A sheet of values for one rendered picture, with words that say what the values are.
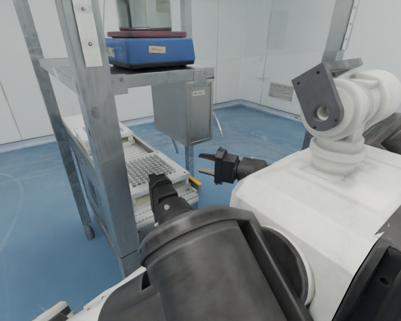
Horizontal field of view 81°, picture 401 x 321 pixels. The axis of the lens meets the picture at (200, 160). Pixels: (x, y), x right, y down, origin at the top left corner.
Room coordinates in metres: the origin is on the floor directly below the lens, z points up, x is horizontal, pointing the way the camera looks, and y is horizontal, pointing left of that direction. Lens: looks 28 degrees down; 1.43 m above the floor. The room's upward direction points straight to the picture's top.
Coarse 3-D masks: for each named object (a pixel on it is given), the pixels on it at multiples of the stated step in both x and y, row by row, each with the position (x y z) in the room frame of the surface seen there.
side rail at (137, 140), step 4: (136, 136) 1.19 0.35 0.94; (136, 140) 1.16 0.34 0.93; (140, 140) 1.13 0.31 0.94; (140, 144) 1.12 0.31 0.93; (144, 144) 1.08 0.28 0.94; (144, 148) 1.08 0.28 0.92; (148, 148) 1.05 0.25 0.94; (152, 148) 1.03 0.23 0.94; (148, 152) 1.05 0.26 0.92; (188, 180) 0.77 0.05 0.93; (192, 184) 0.75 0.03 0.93; (196, 184) 0.73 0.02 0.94; (196, 188) 0.73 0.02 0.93; (200, 188) 0.72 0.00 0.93
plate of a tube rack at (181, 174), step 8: (152, 152) 0.92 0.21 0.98; (160, 152) 0.92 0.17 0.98; (128, 160) 0.84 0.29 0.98; (136, 160) 0.84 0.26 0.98; (168, 160) 0.84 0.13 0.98; (176, 168) 0.78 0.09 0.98; (168, 176) 0.72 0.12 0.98; (176, 176) 0.72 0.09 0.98; (184, 176) 0.73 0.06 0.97; (136, 184) 0.67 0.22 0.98; (144, 184) 0.67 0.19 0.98; (136, 192) 0.62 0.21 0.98; (144, 192) 0.63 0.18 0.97
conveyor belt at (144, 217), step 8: (64, 120) 1.56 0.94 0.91; (72, 120) 1.56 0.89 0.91; (80, 120) 1.56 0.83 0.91; (72, 128) 1.41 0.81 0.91; (136, 144) 1.17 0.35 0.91; (128, 152) 1.06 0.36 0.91; (136, 152) 1.06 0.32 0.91; (144, 152) 1.06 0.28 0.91; (184, 192) 0.72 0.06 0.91; (192, 192) 0.72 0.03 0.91; (192, 200) 0.70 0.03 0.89; (144, 208) 0.63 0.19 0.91; (136, 216) 0.59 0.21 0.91; (144, 216) 0.60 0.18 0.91; (152, 216) 0.60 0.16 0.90; (136, 224) 0.57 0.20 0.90; (144, 224) 0.58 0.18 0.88
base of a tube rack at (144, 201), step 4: (172, 184) 0.74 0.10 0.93; (176, 184) 0.74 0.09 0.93; (180, 184) 0.74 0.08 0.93; (188, 184) 0.74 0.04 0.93; (176, 188) 0.71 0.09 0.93; (180, 188) 0.72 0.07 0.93; (184, 188) 0.73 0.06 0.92; (188, 188) 0.74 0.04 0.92; (180, 192) 0.72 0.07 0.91; (144, 196) 0.66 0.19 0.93; (148, 196) 0.66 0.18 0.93; (136, 200) 0.64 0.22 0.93; (140, 200) 0.64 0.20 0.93; (144, 200) 0.64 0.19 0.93; (148, 200) 0.64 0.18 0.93; (136, 204) 0.62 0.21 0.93; (140, 204) 0.62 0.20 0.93; (144, 204) 0.63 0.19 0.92; (148, 204) 0.64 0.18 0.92; (136, 208) 0.61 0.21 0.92; (140, 208) 0.62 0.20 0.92
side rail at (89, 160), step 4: (64, 124) 1.38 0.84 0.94; (64, 128) 1.36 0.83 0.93; (68, 128) 1.31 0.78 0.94; (68, 132) 1.26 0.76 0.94; (72, 132) 1.24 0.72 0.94; (72, 136) 1.19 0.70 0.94; (72, 140) 1.20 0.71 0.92; (76, 140) 1.13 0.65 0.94; (76, 144) 1.09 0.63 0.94; (80, 144) 1.08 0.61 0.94; (80, 148) 1.03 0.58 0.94; (80, 152) 1.05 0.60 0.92; (84, 152) 0.99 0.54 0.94; (84, 156) 0.98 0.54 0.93; (88, 156) 0.95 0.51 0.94; (88, 160) 0.91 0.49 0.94; (92, 160) 0.91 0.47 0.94; (88, 164) 0.92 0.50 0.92; (92, 164) 0.87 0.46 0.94; (92, 168) 0.87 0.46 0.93
